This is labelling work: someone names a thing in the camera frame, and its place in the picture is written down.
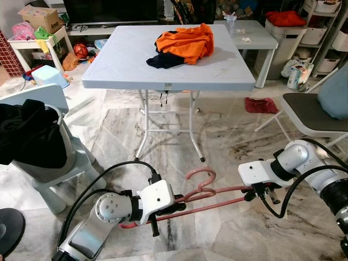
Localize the pink plastic hanger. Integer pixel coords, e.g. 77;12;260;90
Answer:
119;166;253;229

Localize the orange shirt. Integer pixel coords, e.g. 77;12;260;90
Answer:
154;22;215;65

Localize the small dark red cloth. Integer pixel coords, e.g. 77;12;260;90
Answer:
244;97;279;115

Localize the white folding chair grey seat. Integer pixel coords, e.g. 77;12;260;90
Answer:
253;65;348;161

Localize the printed plastic package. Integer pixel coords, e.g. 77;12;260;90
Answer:
286;61;315;91

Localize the light blue cushion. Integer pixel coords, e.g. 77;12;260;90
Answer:
318;64;348;120

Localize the dark navy garment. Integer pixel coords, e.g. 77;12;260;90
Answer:
145;32;188;70

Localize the tall white storage bin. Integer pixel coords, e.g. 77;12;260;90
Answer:
264;19;309;81

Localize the small white side table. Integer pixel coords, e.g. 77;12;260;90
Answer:
214;20;279;89

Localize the white folding table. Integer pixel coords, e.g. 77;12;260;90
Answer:
82;24;257;164

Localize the clear plastic cup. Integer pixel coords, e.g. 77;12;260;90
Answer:
224;13;239;37

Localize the shelf rack with white bins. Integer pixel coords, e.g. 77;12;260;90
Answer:
301;0;348;77

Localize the bright red folded fabric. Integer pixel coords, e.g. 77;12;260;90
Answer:
265;10;307;28

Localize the small light blue step stool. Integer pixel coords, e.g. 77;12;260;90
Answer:
30;65;70;90

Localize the orange basketball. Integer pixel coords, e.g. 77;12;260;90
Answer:
73;43;89;59

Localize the black television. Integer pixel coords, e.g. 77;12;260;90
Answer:
61;0;165;26

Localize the low white toy table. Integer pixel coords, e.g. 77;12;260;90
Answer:
8;26;75;75

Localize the printed cardboard box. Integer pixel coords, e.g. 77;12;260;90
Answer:
17;5;64;35

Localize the pink printed bag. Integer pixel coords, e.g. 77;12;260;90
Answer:
11;22;36;42

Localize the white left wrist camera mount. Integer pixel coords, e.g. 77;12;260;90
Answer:
135;179;176;227

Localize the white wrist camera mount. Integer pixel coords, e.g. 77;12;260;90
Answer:
238;158;281;189
135;179;176;227

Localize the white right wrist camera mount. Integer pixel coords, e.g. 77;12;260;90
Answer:
238;158;281;189

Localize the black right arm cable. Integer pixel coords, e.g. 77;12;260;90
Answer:
260;165;348;220

